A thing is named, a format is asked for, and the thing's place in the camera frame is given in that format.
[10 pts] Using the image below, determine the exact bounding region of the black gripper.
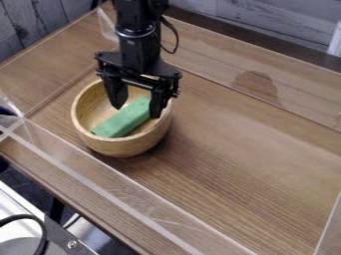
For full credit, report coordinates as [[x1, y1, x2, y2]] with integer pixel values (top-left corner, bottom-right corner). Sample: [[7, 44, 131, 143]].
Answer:
[[95, 26, 181, 119]]

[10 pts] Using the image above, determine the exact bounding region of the green rectangular block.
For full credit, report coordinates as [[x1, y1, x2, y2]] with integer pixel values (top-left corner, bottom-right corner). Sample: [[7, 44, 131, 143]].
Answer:
[[91, 97, 150, 137]]

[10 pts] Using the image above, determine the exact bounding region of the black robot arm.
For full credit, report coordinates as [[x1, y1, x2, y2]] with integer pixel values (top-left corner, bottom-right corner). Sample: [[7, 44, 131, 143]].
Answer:
[[95, 0, 182, 119]]

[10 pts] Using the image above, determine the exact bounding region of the brown wooden bowl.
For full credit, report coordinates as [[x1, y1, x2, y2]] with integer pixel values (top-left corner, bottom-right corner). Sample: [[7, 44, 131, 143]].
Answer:
[[71, 79, 172, 157]]

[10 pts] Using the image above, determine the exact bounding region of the clear acrylic front barrier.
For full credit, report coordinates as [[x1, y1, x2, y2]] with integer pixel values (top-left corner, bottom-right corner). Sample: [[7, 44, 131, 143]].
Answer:
[[0, 96, 257, 255]]

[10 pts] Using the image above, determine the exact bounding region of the black table leg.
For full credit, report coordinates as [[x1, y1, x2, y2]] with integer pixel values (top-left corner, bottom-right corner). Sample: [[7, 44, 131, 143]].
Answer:
[[50, 198, 66, 223]]

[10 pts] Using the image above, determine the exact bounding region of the clear acrylic corner bracket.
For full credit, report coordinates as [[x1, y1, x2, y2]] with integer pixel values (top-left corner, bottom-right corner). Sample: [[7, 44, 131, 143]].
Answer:
[[98, 8, 119, 43]]

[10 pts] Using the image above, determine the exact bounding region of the white post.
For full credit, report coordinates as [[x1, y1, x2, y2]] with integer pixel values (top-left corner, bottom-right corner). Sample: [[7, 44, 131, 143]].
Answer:
[[328, 21, 341, 57]]

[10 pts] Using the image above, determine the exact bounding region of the grey metal bracket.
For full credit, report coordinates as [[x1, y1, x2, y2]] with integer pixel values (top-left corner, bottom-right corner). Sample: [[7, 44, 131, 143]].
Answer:
[[45, 216, 99, 255]]

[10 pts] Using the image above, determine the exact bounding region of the black cable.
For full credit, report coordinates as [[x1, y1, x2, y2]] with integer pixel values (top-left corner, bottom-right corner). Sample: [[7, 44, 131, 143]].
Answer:
[[0, 213, 50, 255]]

